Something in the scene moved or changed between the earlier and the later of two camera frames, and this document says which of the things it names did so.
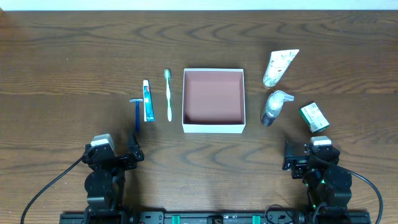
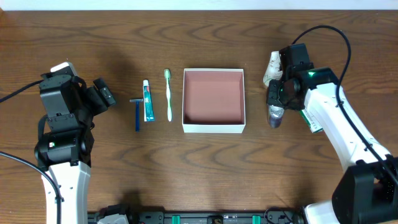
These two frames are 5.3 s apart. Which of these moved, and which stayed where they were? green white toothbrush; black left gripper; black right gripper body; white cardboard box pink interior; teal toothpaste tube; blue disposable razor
Moved: black right gripper body; black left gripper
Stayed: teal toothpaste tube; white cardboard box pink interior; green white toothbrush; blue disposable razor
